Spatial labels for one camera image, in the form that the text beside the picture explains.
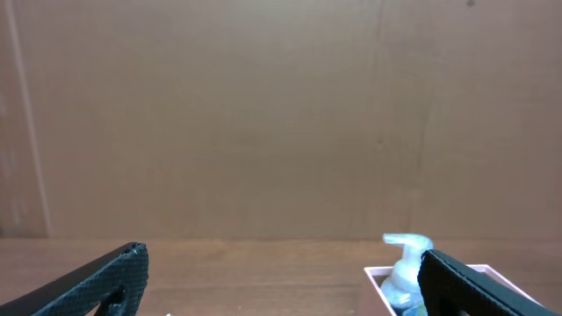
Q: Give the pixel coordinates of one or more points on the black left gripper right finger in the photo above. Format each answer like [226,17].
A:
[451,288]

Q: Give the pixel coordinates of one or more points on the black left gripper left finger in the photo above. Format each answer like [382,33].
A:
[113,284]

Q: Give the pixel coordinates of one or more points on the clear soap pump bottle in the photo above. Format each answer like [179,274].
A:
[401,289]

